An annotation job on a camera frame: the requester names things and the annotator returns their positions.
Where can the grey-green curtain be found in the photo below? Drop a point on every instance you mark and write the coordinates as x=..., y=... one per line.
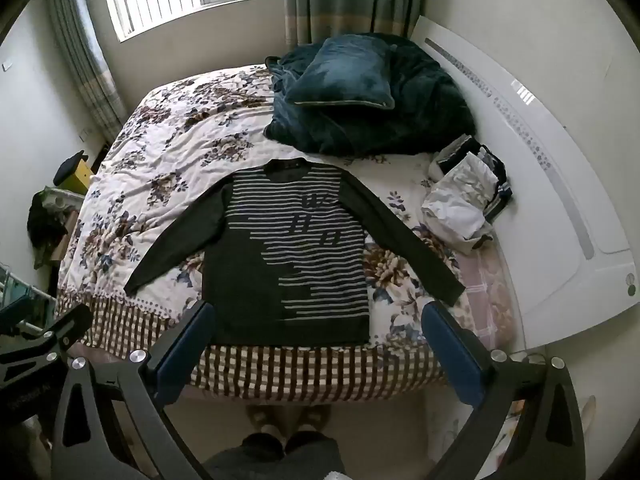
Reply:
x=350, y=0
x=85, y=60

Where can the metal drying rack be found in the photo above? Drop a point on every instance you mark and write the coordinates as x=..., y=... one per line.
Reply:
x=25, y=295

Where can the beige slipper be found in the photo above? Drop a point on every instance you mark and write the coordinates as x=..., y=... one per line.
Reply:
x=312, y=415
x=261, y=416

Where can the teal plush blanket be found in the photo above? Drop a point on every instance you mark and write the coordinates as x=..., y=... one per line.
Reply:
x=425, y=110

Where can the dark clothes heap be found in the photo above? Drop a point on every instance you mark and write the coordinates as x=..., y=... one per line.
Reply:
x=47, y=225

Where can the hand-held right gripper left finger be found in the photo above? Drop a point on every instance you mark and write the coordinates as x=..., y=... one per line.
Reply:
x=185, y=350

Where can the dark striped sweater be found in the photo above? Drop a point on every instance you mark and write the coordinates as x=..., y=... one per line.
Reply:
x=300, y=260

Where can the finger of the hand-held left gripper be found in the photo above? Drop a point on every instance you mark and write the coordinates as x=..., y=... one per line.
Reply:
x=60, y=324

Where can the white crumpled garment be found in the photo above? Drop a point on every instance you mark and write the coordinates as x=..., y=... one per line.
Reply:
x=457, y=205

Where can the yellow box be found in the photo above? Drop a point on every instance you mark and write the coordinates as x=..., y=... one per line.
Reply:
x=82, y=177

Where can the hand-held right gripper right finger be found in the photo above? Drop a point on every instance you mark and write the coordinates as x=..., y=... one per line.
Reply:
x=450, y=355

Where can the person's legs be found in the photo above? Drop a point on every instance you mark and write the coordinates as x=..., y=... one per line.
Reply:
x=280, y=457

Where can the teal velvet pillow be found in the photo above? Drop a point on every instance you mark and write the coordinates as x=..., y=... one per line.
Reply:
x=340, y=72

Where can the white bed headboard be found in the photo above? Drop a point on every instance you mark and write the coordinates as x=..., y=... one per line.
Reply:
x=545, y=200

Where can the floral bed sheet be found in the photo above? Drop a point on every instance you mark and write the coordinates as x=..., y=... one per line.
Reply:
x=170, y=150

